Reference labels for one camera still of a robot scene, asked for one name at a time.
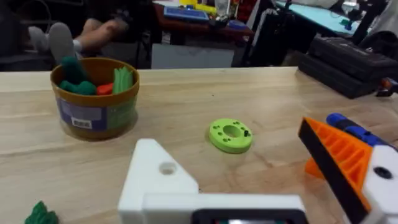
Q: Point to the white orange left gripper right finger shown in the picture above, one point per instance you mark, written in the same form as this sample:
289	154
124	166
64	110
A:
348	158

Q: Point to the bare white left gripper left finger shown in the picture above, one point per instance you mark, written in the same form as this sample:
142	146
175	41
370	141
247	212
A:
155	183

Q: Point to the small black screw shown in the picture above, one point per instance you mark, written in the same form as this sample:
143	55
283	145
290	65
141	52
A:
246	133

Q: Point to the green toy vegetable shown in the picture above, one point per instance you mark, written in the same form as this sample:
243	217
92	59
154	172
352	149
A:
42	214

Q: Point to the black carrying case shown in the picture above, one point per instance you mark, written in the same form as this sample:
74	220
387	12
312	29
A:
354	56
335	81

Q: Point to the orange and black tool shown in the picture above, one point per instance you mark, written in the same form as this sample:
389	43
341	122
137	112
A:
388	87

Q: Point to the green disc with holes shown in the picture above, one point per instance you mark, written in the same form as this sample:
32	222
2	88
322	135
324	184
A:
228	141

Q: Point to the brown tub with toys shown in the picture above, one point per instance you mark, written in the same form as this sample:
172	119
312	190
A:
93	109

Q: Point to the teal topped table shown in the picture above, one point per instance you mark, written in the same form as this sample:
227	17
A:
323	17

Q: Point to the black office chair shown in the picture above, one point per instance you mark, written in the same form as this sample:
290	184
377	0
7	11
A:
270	34

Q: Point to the person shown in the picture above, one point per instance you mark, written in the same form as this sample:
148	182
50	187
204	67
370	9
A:
93	34

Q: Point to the brown desk with clutter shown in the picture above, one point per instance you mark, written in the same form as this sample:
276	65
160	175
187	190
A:
199	26

